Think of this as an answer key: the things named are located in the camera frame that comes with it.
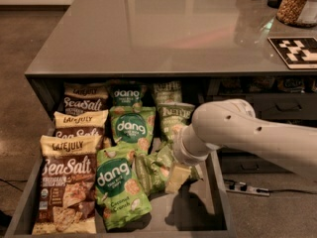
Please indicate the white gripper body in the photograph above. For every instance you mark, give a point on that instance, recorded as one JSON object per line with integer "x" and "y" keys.
{"x": 180, "y": 150}

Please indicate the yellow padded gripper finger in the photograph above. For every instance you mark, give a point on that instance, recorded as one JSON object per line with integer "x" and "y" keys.
{"x": 177, "y": 176}

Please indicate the green jalapeno chip bag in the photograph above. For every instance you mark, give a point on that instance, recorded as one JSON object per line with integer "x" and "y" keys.
{"x": 153, "y": 170}

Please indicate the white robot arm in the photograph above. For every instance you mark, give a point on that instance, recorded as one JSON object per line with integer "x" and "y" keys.
{"x": 233, "y": 124}

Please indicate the middle green Kettle chip bag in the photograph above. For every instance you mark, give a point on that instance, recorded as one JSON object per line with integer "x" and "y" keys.
{"x": 172, "y": 117}

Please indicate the green kettle chip bag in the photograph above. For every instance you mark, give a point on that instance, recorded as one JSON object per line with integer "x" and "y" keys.
{"x": 172, "y": 117}
{"x": 167, "y": 92}

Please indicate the open grey top drawer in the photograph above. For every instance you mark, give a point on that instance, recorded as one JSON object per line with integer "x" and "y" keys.
{"x": 196, "y": 210}

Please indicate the middle green Dang chip bag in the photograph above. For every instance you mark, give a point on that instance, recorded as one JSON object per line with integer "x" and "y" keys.
{"x": 135, "y": 128}

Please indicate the green dang chip bag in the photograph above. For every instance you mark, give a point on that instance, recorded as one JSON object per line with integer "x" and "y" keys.
{"x": 118, "y": 191}
{"x": 128, "y": 94}
{"x": 135, "y": 128}

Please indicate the back green Kettle chip bag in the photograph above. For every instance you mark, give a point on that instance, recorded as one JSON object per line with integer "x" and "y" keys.
{"x": 167, "y": 92}

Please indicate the front green Dang chip bag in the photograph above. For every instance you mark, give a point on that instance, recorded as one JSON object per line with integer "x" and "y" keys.
{"x": 118, "y": 191}

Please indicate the back green Dang chip bag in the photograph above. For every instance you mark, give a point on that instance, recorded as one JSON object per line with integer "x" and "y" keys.
{"x": 128, "y": 94}

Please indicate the middle Late July chip bag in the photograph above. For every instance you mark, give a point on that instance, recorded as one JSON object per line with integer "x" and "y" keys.
{"x": 86, "y": 124}

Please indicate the late july chip bag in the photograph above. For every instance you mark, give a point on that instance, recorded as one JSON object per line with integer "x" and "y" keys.
{"x": 81, "y": 98}
{"x": 86, "y": 124}
{"x": 67, "y": 191}

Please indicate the front Late July chip bag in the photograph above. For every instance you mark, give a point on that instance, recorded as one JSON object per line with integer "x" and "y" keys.
{"x": 67, "y": 191}

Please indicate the back Late July chip bag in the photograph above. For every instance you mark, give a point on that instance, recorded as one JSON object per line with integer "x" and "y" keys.
{"x": 81, "y": 98}

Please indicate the white power strip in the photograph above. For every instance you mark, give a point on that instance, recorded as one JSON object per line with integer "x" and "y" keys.
{"x": 243, "y": 188}

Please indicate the black white fiducial marker tile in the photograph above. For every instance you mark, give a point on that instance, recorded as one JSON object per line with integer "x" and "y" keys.
{"x": 296, "y": 52}

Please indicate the glass jar of nuts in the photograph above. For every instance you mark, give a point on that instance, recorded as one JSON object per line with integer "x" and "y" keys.
{"x": 298, "y": 13}

